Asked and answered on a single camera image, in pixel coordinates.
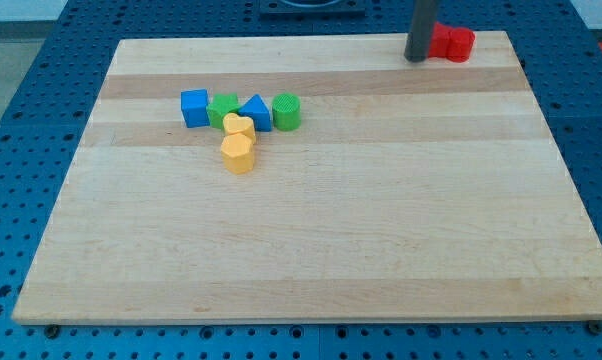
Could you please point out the green star block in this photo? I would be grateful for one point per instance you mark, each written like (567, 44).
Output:
(220, 106)

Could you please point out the red block left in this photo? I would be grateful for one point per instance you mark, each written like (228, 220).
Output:
(439, 41)

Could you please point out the green cylinder block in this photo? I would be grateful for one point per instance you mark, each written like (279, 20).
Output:
(286, 111)

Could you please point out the yellow heart block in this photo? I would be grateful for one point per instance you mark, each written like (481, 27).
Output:
(235, 124)

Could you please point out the red block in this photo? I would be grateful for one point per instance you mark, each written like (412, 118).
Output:
(460, 44)
(439, 41)

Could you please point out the blue triangle block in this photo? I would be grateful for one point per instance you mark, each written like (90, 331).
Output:
(257, 110)

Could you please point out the yellow hexagon block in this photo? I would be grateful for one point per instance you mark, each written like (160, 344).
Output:
(238, 153)

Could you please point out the light wooden board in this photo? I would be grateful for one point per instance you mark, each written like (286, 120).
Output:
(431, 192)

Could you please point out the blue cube block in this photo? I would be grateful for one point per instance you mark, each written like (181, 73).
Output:
(194, 107)

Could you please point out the red block right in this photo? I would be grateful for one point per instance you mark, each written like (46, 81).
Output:
(460, 44)

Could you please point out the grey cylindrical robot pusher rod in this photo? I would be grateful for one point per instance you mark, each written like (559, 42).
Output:
(421, 30)

